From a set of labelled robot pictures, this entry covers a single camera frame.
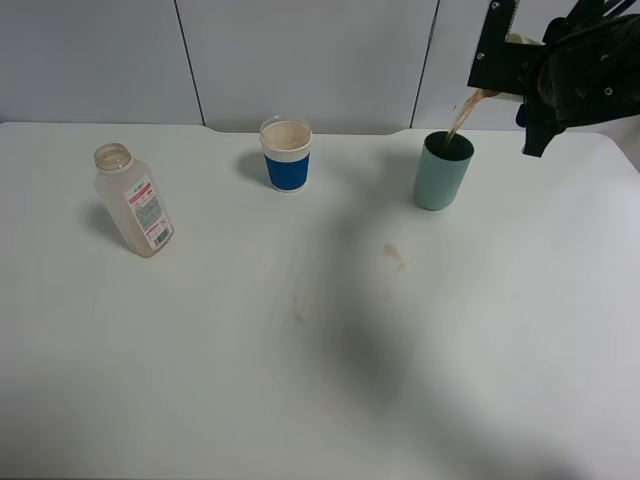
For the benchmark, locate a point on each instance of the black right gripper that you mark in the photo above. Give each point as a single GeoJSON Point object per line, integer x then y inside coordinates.
{"type": "Point", "coordinates": [586, 71]}

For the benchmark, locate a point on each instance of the pale green plastic cup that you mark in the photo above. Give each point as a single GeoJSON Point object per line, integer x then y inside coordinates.
{"type": "Point", "coordinates": [516, 39]}

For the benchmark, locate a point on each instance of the clear plastic drink bottle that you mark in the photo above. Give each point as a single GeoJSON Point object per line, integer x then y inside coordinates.
{"type": "Point", "coordinates": [129, 194]}

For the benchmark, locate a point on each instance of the teal plastic cup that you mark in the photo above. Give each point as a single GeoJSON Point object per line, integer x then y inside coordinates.
{"type": "Point", "coordinates": [441, 170]}

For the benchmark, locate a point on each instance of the blue sleeved coffee cup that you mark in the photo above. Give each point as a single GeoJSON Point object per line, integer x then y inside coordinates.
{"type": "Point", "coordinates": [286, 145]}

